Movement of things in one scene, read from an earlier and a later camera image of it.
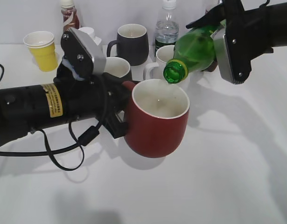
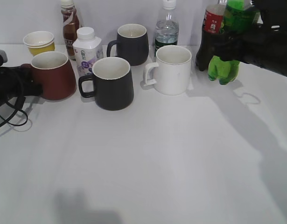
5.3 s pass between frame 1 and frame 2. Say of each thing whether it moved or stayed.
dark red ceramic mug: moved
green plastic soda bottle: moved
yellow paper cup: stayed
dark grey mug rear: stayed
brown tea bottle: stayed
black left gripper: moved
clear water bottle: stayed
